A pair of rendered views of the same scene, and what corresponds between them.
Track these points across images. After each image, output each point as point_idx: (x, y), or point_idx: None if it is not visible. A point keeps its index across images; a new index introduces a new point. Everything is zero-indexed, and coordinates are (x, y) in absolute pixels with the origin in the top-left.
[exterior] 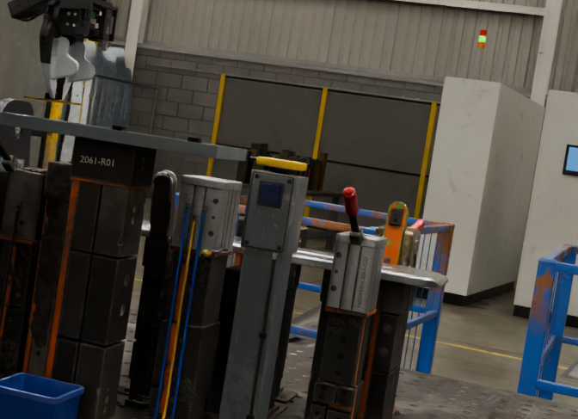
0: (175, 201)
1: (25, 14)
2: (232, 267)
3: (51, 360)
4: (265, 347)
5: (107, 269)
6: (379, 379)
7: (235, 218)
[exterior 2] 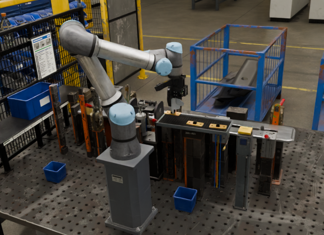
0: None
1: (160, 89)
2: None
3: (185, 181)
4: (246, 179)
5: (197, 160)
6: (277, 164)
7: None
